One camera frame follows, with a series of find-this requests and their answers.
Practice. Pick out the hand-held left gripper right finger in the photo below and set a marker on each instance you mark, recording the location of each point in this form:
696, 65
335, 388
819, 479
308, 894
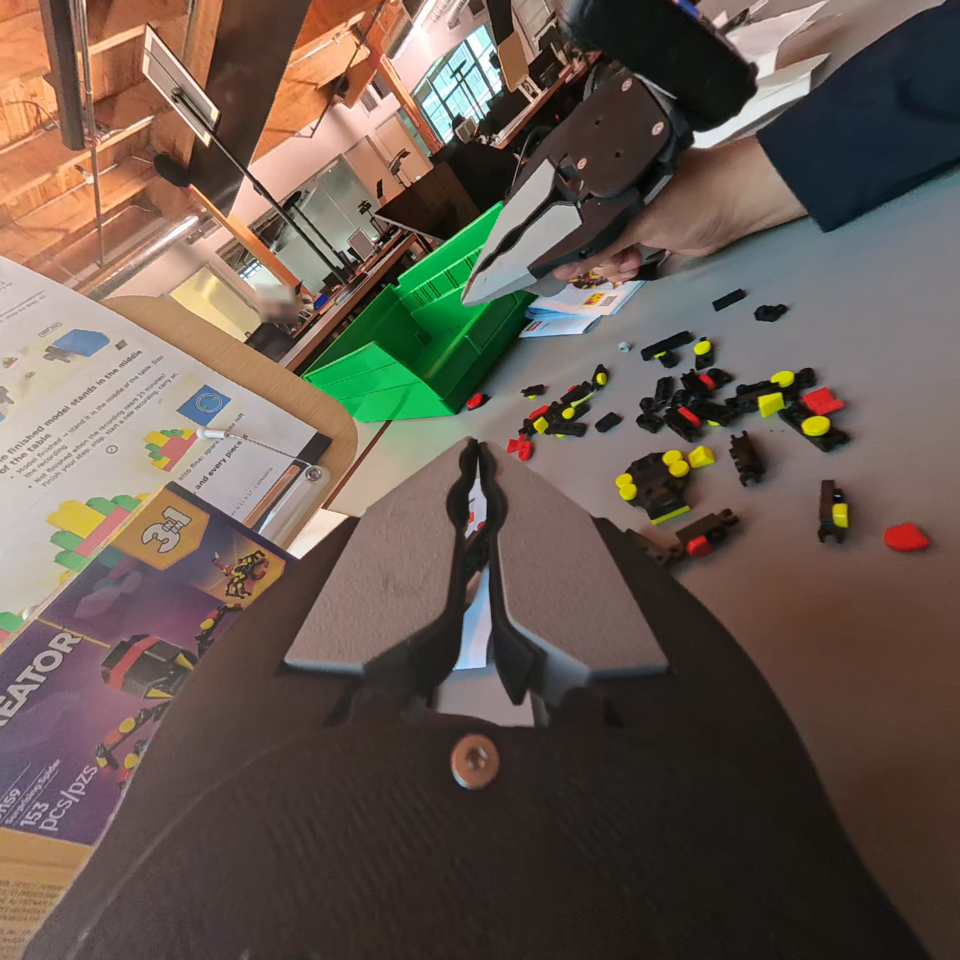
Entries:
578, 593

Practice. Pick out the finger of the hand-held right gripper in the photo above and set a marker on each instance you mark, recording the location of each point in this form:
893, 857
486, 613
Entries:
513, 225
552, 255

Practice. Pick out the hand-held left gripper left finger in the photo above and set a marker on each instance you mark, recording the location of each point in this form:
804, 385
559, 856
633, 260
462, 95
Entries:
383, 593

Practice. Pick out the pile of lego pieces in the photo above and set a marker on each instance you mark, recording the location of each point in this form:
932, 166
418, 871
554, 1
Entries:
660, 488

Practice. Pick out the person's right forearm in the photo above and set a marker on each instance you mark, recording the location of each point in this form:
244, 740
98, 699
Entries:
870, 105

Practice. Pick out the single red lego brick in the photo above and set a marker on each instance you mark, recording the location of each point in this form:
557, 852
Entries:
477, 401

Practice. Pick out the purple lego set box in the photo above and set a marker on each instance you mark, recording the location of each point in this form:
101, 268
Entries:
90, 690

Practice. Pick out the person's right hand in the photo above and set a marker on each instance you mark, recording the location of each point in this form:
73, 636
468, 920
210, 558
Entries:
720, 203

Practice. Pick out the closed instruction booklet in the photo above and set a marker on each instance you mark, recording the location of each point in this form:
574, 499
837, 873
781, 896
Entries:
578, 308

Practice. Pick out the open spider instruction booklet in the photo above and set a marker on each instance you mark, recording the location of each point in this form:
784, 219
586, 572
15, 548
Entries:
477, 630

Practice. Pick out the crumpled white paper bag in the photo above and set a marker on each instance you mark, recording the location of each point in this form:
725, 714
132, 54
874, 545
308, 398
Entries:
780, 75

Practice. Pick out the green plastic bin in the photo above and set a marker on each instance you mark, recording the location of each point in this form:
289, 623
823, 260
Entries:
405, 360

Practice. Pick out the printed instruction sheet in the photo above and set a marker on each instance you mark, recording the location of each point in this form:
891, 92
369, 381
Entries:
75, 435

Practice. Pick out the white panel on stand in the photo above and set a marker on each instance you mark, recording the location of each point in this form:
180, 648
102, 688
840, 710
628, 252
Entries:
180, 83

